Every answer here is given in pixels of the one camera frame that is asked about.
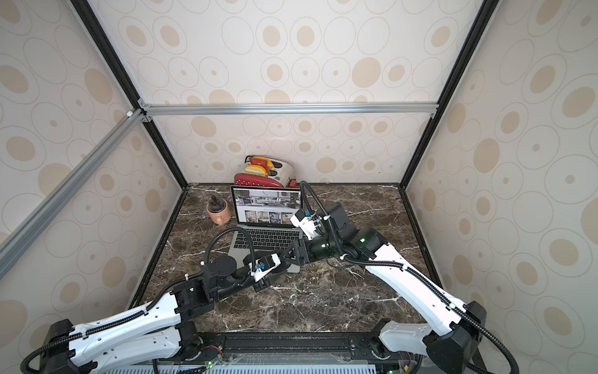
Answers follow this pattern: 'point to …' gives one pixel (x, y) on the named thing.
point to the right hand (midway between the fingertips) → (285, 262)
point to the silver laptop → (263, 216)
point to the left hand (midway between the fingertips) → (284, 262)
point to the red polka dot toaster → (266, 171)
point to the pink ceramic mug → (222, 216)
